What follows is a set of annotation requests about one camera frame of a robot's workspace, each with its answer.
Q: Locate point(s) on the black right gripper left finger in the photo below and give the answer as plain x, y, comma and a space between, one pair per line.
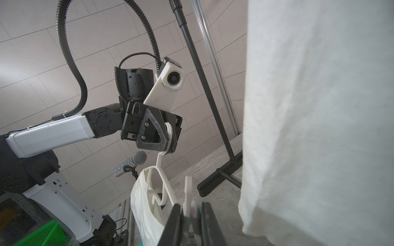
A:
172, 232

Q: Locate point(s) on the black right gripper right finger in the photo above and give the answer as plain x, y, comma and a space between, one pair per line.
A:
210, 228

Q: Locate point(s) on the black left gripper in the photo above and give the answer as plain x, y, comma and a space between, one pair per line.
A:
146, 126

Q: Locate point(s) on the white garment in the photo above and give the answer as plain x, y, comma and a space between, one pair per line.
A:
318, 131
147, 215

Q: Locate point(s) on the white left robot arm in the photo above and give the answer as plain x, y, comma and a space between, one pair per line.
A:
30, 167

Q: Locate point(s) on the silver microphone head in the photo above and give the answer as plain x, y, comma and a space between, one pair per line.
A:
138, 158

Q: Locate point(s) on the green plastic crate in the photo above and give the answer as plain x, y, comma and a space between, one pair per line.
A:
50, 234

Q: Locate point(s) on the black metal clothes rack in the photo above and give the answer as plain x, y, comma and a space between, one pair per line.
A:
224, 172

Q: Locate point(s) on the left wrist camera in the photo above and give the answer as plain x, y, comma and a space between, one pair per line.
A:
169, 81

